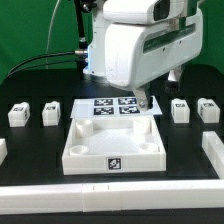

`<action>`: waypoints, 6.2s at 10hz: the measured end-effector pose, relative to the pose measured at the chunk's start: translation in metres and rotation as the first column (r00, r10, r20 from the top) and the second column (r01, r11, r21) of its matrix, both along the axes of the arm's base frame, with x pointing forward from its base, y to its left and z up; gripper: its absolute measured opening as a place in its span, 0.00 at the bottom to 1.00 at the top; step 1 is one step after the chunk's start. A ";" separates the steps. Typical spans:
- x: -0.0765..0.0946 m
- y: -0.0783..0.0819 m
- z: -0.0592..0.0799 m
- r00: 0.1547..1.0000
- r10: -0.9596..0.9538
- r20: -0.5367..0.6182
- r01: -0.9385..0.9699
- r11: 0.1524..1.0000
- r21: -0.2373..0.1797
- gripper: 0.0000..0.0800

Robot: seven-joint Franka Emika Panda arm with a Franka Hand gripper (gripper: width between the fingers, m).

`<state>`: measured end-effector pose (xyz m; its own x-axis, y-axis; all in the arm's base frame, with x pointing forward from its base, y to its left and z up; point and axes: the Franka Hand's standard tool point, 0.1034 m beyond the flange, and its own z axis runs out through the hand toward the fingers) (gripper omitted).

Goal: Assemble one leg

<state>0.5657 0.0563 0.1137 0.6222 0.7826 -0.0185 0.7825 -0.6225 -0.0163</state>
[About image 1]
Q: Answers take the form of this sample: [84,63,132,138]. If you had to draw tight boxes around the black camera pole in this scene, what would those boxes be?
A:
[73,0,98,72]

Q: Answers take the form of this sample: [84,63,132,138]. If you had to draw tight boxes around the white right fence bar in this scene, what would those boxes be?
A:
[202,131,224,179]

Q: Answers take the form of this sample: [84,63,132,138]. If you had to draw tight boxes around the white front fence bar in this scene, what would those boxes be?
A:
[0,180,224,215]

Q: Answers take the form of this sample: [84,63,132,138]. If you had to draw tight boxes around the white cable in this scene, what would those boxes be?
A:
[45,0,63,70]

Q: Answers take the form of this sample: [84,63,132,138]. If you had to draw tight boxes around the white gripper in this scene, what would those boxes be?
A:
[105,9,203,111]

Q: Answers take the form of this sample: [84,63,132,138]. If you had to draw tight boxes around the white square tabletop tray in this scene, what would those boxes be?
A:
[62,115,166,175]

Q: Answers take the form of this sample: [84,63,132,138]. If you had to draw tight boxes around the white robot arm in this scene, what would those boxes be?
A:
[83,0,203,111]

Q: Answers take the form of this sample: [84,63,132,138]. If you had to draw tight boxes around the white block at left edge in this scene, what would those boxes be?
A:
[0,138,8,165]

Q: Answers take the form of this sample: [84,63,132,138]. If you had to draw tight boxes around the white sheet with fiducial markers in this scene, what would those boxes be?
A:
[71,97,162,118]

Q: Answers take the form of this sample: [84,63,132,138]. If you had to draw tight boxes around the black cables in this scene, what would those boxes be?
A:
[2,50,89,84]

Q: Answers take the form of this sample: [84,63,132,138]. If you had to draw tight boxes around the white fence bar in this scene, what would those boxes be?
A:
[202,131,224,179]
[0,180,224,215]

